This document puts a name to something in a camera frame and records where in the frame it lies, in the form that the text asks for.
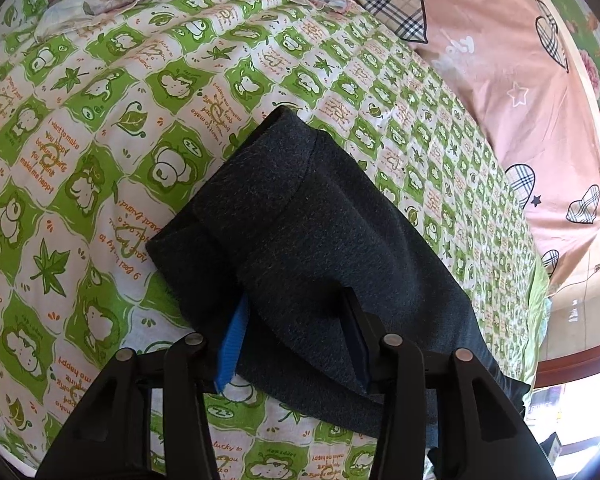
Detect pink quilt with plaid hearts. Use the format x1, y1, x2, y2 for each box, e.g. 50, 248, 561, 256
324, 0, 600, 292

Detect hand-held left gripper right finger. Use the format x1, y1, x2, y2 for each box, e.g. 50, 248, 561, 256
339, 287, 557, 480

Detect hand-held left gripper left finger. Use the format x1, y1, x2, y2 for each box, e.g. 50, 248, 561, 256
35, 296, 251, 480

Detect gold framed flower painting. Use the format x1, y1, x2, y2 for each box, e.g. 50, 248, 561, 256
525, 0, 600, 163

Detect green cartoon printed bedsheet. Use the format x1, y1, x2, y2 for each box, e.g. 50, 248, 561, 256
0, 0, 552, 480

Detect dark grey pants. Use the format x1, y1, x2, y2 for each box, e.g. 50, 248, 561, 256
145, 105, 531, 480

